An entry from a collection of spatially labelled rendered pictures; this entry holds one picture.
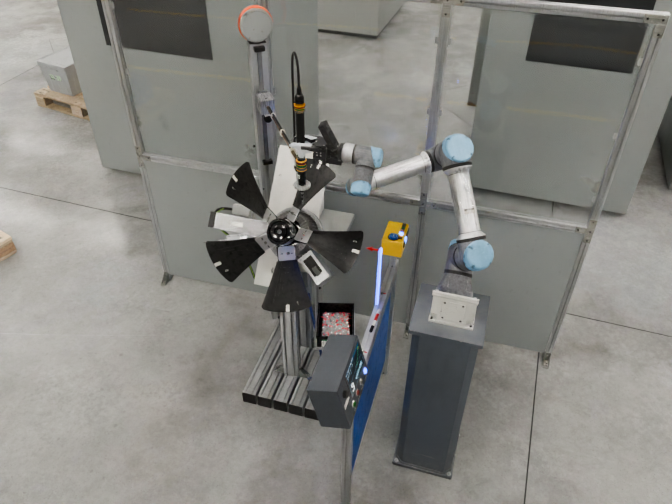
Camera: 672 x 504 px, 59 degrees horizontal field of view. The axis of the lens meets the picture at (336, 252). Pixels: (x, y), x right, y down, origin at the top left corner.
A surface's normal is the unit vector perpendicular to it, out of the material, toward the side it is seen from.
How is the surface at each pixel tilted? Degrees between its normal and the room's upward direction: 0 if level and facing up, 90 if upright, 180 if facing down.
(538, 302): 90
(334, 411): 90
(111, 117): 90
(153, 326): 0
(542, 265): 90
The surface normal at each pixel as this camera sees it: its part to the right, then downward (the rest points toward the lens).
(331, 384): -0.24, -0.80
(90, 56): -0.32, 0.60
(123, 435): 0.00, -0.78
